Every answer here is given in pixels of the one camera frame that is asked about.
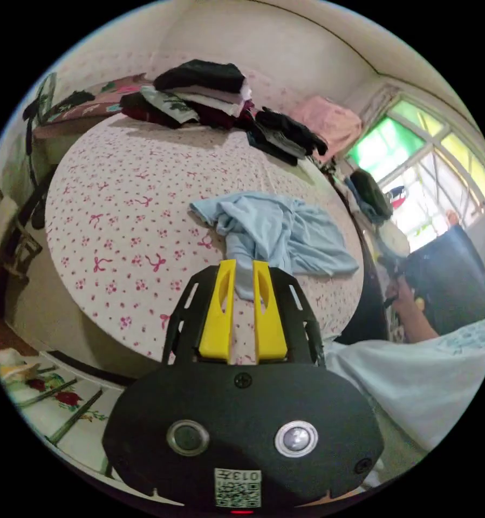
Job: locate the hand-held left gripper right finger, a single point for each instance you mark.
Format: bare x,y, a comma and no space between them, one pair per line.
269,323

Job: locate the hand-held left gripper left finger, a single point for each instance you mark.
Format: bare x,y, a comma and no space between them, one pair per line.
218,319

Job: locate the light blue short sleeve shirt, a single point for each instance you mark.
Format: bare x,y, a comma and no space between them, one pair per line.
274,230

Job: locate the person's right forearm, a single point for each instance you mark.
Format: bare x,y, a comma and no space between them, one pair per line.
418,319

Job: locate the person's right hand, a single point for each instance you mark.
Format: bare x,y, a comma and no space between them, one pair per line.
398,293

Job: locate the person's body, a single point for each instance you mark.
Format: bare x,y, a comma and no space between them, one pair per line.
412,376

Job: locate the bed with pink floral sheet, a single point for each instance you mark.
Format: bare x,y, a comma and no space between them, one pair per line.
125,194

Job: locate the dark bag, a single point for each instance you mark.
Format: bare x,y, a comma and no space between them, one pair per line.
371,194

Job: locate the white cloth with embroidered flowers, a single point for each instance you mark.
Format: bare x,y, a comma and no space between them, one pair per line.
52,400

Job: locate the pink folded blanket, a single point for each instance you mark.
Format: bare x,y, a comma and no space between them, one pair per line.
331,117

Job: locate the window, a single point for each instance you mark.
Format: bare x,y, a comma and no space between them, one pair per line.
424,170

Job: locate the pile of clothes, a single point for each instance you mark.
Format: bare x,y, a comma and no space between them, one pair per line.
210,95

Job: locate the wooden chair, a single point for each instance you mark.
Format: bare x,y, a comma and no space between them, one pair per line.
7,238

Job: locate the dark red floral pillow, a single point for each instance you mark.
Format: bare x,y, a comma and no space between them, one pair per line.
92,103

